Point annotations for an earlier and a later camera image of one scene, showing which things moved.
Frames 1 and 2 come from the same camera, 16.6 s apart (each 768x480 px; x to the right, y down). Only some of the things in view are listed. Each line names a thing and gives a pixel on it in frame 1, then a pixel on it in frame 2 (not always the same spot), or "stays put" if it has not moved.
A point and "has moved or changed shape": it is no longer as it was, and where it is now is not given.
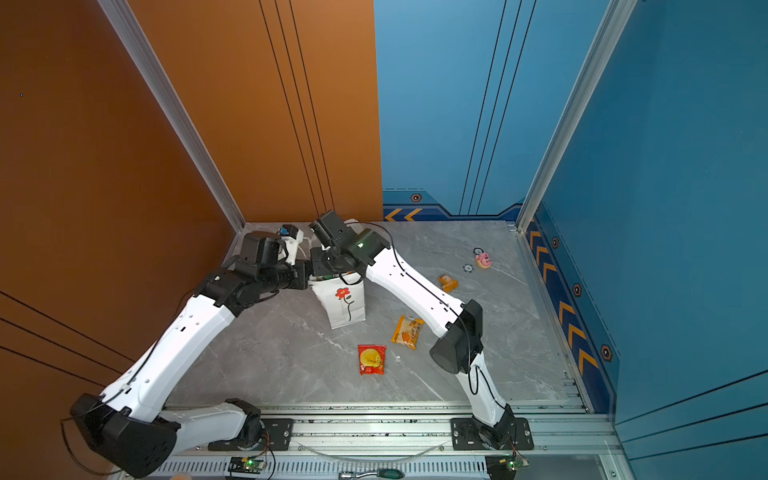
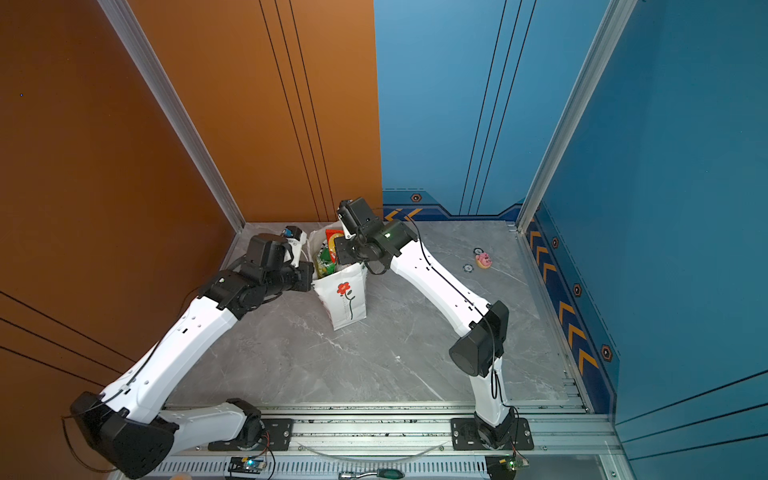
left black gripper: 301,267 stays put
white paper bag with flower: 342,302 stays put
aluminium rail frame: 358,442 stays put
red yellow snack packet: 372,359 has moved or changed shape
